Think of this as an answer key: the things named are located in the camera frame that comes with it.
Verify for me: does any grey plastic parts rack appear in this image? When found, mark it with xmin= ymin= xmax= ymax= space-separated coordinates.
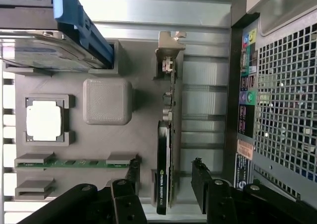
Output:
xmin=1 ymin=39 xmax=228 ymax=206

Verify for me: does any silver CPU chip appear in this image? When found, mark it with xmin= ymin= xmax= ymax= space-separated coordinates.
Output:
xmin=25 ymin=100 xmax=63 ymax=142

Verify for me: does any hard disk in blue carrier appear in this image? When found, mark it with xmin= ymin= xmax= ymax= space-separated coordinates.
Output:
xmin=0 ymin=0 xmax=115 ymax=72

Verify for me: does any green RAM stick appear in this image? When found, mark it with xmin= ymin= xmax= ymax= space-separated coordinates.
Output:
xmin=16 ymin=159 xmax=131 ymax=169

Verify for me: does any open black PC case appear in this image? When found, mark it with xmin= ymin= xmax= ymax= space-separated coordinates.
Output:
xmin=227 ymin=0 xmax=317 ymax=202

